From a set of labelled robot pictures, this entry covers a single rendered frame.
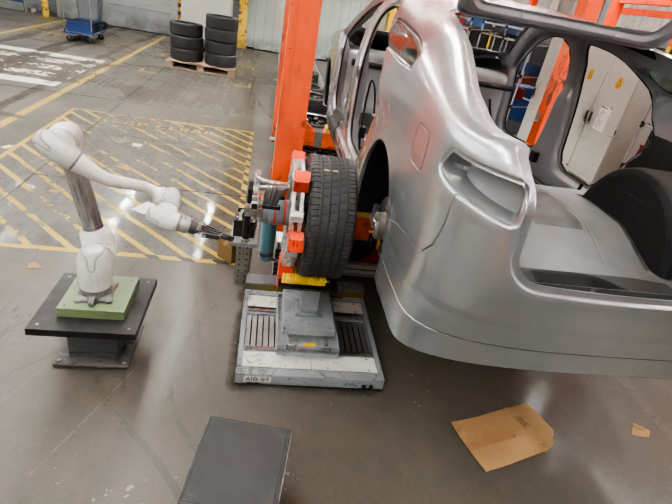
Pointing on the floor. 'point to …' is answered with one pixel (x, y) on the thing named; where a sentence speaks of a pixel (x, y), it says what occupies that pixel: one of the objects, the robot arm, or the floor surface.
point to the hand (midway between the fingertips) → (227, 237)
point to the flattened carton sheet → (505, 436)
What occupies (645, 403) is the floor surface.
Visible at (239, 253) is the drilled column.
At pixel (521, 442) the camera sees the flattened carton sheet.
